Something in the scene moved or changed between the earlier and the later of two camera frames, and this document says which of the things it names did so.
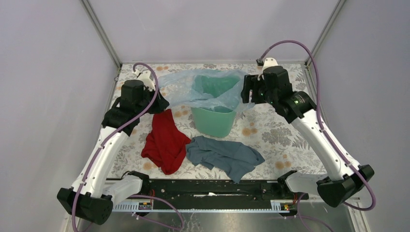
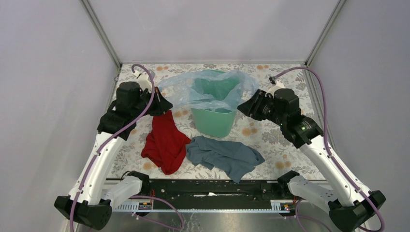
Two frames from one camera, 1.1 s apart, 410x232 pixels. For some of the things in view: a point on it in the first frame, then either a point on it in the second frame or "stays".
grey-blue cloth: x=233 y=159 stays
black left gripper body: x=156 y=106 stays
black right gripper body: x=251 y=82 -> x=262 y=107
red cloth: x=165 y=144 stays
